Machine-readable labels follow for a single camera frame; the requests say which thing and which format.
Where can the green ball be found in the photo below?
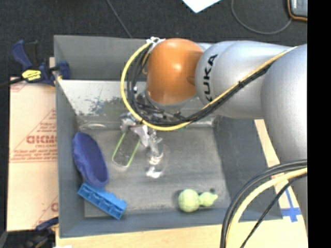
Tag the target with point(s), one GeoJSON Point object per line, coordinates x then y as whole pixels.
{"type": "Point", "coordinates": [188, 200]}

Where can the blue bowl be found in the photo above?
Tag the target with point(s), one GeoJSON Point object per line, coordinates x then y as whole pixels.
{"type": "Point", "coordinates": [89, 159]}

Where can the green toy pear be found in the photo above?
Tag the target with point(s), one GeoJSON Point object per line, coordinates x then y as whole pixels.
{"type": "Point", "coordinates": [207, 199]}

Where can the grey metal bin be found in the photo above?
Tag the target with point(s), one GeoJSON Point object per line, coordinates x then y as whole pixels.
{"type": "Point", "coordinates": [181, 164]}

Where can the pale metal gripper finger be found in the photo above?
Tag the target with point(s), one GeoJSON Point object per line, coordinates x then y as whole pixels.
{"type": "Point", "coordinates": [154, 171]}
{"type": "Point", "coordinates": [155, 146]}

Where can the blue plastic tray block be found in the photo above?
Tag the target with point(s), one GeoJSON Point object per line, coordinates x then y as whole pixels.
{"type": "Point", "coordinates": [103, 201]}

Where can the clear container with green rim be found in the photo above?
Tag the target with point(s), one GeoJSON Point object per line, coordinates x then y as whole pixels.
{"type": "Point", "coordinates": [126, 150]}

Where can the brown cardboard board red print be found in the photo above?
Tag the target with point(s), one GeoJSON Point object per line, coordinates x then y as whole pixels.
{"type": "Point", "coordinates": [31, 169]}

